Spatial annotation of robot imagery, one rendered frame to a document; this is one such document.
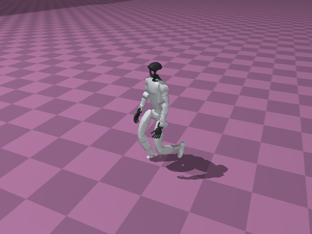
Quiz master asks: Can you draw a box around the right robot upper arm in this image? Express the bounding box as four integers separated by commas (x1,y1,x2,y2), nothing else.
143,78,150,99

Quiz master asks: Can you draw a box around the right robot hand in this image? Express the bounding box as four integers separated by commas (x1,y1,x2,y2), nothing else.
134,108,142,123

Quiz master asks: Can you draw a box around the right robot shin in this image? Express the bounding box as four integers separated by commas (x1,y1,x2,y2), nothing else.
138,140,155,156

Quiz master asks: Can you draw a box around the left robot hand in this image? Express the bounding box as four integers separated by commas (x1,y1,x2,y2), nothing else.
151,122,163,138

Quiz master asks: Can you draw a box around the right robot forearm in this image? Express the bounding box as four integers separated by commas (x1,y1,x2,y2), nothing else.
139,96,147,112

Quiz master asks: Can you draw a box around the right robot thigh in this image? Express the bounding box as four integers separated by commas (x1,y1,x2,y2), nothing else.
137,109,153,142

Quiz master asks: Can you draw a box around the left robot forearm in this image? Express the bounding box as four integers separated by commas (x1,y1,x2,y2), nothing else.
159,104,168,127

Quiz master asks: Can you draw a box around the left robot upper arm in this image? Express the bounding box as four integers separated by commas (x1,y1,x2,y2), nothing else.
159,83,169,108

